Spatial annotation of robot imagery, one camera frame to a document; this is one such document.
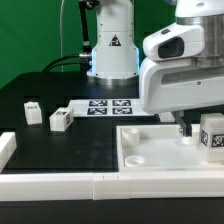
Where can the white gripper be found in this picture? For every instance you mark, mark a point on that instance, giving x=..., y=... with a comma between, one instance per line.
x=177, y=85

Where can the white square table top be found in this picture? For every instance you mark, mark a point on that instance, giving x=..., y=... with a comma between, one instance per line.
x=145, y=148

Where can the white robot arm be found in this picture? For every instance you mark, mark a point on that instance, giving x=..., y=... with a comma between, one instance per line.
x=197, y=33

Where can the white sheet with markers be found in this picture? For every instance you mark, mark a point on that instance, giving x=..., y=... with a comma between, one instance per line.
x=106, y=107

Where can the white U-shaped obstacle fence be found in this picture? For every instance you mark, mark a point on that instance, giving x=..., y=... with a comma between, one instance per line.
x=103, y=186

